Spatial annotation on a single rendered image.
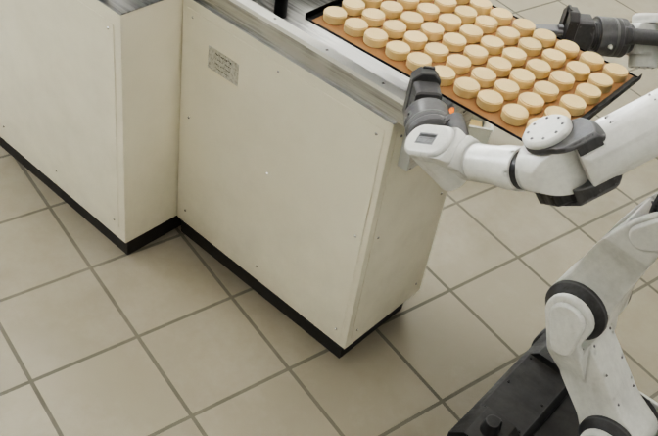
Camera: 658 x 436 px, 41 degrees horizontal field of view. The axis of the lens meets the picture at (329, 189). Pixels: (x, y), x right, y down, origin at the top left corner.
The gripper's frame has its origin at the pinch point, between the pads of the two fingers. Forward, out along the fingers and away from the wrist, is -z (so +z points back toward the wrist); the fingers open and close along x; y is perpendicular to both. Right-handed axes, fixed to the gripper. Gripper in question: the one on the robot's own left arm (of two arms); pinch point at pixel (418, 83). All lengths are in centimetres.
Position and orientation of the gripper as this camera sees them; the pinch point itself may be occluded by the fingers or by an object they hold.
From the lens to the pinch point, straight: 177.5
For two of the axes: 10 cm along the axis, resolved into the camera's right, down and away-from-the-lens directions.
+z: 0.6, 6.5, -7.6
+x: 1.4, -7.6, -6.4
